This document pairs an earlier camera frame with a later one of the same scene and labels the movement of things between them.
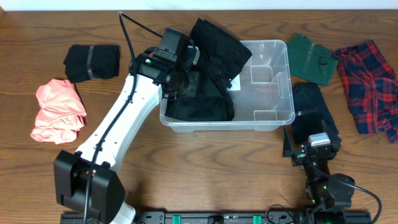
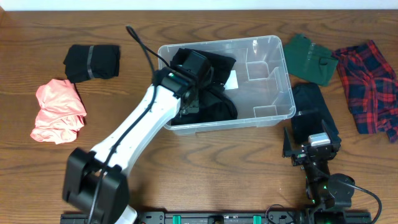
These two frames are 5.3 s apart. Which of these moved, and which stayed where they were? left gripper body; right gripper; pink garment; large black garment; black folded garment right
Moved: left gripper body; large black garment
Stayed: black folded garment right; right gripper; pink garment
